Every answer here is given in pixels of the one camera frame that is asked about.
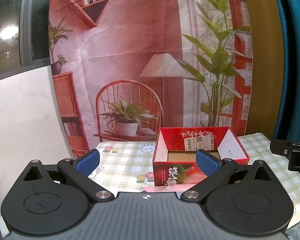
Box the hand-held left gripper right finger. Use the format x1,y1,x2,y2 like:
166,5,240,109
181,149,274,202

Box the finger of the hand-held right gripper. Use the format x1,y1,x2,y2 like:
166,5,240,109
269,139,300,172

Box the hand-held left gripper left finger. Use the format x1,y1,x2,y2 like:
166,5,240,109
22,149,115,202

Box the red strawberry cardboard box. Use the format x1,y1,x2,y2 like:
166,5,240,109
152,127,250,187

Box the pink knitted cloth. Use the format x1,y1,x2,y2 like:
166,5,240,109
140,184,198,194

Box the green checked tablecloth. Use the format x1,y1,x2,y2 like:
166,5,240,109
87,132,300,230

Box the teal curtain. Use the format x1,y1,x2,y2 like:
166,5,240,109
270,0,300,142

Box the dark glass window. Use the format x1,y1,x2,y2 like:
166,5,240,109
0,0,53,83

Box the printed room wall backdrop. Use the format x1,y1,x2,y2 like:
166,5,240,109
48,0,253,153

